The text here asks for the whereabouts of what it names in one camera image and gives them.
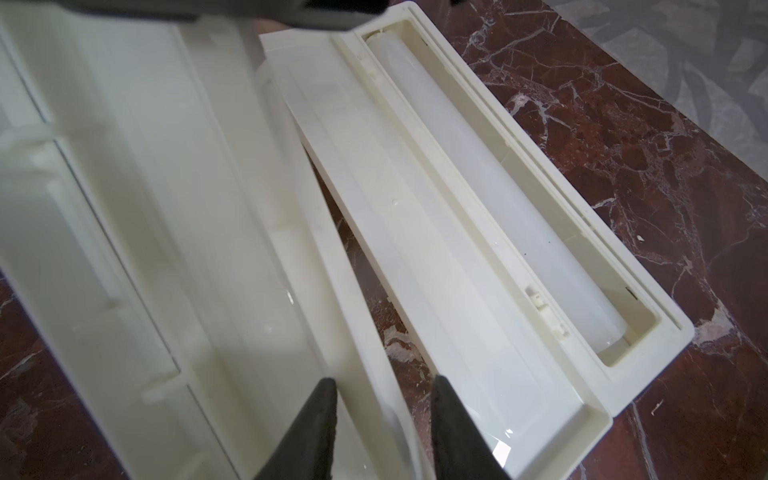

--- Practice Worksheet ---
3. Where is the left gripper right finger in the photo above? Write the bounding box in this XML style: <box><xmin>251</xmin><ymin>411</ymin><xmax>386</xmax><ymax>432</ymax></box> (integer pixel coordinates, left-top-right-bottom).
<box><xmin>430</xmin><ymin>375</ymin><xmax>510</xmax><ymax>480</ymax></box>

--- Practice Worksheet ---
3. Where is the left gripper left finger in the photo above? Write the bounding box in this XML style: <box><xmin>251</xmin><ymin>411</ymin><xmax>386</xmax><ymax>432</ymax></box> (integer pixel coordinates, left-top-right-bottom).
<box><xmin>254</xmin><ymin>377</ymin><xmax>338</xmax><ymax>480</ymax></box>

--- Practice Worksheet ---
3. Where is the white wrap dispenser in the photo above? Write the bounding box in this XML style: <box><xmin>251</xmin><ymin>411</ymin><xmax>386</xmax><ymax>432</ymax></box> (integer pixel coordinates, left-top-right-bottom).
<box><xmin>262</xmin><ymin>2</ymin><xmax>694</xmax><ymax>479</ymax></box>

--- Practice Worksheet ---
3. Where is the plastic wrap roll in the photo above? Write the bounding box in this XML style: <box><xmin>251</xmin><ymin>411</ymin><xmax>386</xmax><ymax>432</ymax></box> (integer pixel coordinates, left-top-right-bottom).
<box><xmin>367</xmin><ymin>32</ymin><xmax>628</xmax><ymax>353</ymax></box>

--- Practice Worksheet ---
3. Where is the dispenser detached lid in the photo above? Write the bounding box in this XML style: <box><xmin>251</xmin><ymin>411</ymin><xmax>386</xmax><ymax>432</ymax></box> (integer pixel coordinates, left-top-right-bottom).
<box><xmin>1</xmin><ymin>1</ymin><xmax>433</xmax><ymax>479</ymax></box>

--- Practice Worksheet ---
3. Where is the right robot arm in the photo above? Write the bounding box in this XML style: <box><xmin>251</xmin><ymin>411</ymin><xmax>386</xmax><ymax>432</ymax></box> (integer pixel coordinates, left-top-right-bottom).
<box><xmin>58</xmin><ymin>0</ymin><xmax>390</xmax><ymax>31</ymax></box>

